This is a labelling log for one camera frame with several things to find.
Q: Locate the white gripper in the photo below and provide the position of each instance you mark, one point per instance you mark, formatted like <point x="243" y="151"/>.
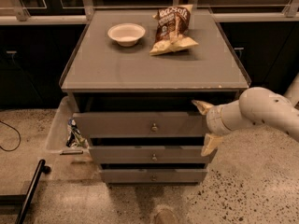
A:
<point x="214" y="120"/>

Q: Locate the grey top drawer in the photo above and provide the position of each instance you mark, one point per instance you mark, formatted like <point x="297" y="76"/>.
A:
<point x="141" y="124"/>

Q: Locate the grey drawer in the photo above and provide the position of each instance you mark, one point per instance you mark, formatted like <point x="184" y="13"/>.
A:
<point x="131" y="176"/>
<point x="149" y="154"/>
<point x="141" y="124"/>

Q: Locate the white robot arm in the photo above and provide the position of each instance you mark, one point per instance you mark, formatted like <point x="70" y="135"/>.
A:
<point x="255" y="106"/>

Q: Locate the grey drawer cabinet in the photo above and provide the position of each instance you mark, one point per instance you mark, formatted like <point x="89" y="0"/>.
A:
<point x="103" y="76"/>

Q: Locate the grey middle drawer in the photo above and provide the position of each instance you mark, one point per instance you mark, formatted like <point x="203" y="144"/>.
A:
<point x="149" y="154"/>

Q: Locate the grey bottom drawer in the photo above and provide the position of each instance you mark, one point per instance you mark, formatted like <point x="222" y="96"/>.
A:
<point x="131" y="176"/>

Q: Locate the brown chip bag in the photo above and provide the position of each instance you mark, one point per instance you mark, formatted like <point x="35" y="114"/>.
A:
<point x="172" y="30"/>

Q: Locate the white paper bowl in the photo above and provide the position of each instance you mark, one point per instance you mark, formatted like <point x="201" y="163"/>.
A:
<point x="126" y="34"/>

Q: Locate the crumpled wrapper in bin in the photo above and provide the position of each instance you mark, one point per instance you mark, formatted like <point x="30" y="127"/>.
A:
<point x="75" y="138"/>

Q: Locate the clear plastic bin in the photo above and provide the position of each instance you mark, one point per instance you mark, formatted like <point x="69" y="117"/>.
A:
<point x="59" y="132"/>

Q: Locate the black metal bar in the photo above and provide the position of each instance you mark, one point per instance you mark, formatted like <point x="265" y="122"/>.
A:
<point x="22" y="201"/>

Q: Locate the metal railing frame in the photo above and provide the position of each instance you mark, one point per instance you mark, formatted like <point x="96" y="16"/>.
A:
<point x="222" y="10"/>

